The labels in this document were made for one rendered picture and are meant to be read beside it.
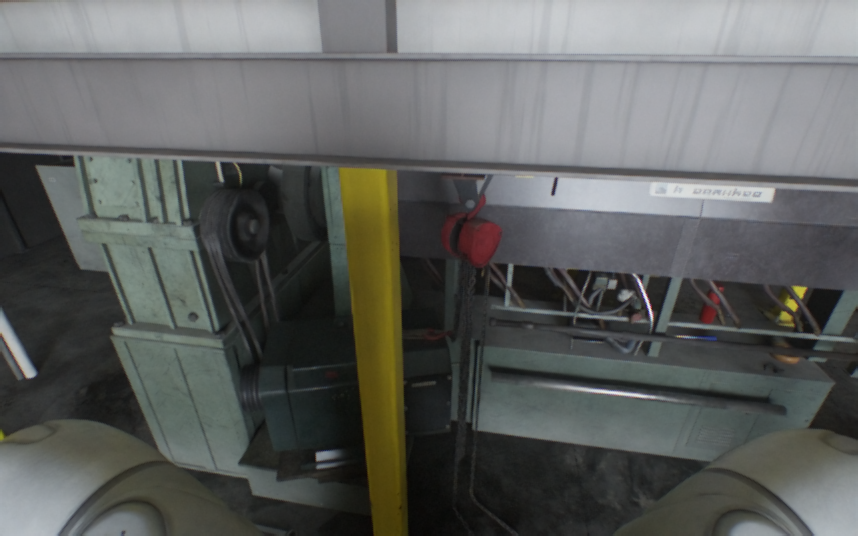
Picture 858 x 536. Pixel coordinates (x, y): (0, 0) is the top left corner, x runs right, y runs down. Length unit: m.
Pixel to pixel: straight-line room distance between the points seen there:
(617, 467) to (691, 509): 2.12
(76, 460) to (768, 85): 1.06
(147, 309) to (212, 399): 0.48
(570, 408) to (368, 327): 1.57
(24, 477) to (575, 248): 1.78
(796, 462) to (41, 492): 0.69
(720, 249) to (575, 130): 1.34
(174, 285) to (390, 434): 1.11
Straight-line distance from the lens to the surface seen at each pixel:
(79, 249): 5.17
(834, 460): 0.58
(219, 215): 1.69
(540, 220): 1.86
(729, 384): 2.45
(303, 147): 0.95
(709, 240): 2.06
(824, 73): 0.98
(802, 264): 2.27
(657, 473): 2.63
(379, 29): 0.83
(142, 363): 2.27
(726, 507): 0.44
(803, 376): 2.58
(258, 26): 1.44
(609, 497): 2.44
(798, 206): 2.16
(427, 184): 1.85
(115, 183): 1.92
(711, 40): 1.35
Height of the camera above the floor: 1.89
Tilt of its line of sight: 27 degrees down
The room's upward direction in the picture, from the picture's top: straight up
